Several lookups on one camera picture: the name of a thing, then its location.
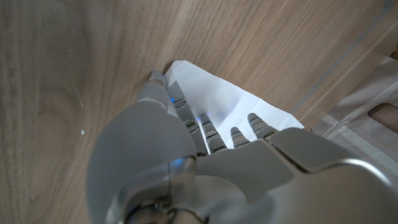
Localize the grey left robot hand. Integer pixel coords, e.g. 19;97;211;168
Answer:
85;70;398;224

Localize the white paper sheet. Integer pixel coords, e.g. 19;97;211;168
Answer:
164;60;305;150

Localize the printed bookshelf backdrop cloth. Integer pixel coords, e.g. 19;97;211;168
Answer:
310;46;398;180

